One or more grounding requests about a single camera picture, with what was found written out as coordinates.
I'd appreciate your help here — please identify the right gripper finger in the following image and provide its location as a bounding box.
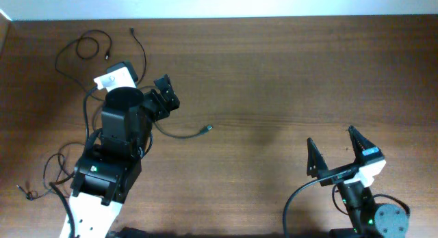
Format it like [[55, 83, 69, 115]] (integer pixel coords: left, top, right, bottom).
[[347, 125, 375, 165], [307, 137, 329, 179]]

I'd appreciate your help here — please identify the thin black USB cable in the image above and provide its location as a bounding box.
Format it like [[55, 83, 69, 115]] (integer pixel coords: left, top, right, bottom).
[[16, 142, 86, 202]]

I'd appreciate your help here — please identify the black USB cable with loop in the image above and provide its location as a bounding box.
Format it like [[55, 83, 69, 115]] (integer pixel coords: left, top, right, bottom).
[[91, 85, 214, 140]]

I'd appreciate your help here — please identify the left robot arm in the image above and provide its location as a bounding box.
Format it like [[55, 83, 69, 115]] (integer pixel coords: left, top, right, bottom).
[[60, 75, 179, 237]]

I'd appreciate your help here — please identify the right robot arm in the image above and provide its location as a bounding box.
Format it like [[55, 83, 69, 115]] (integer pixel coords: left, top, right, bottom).
[[307, 126, 411, 237]]

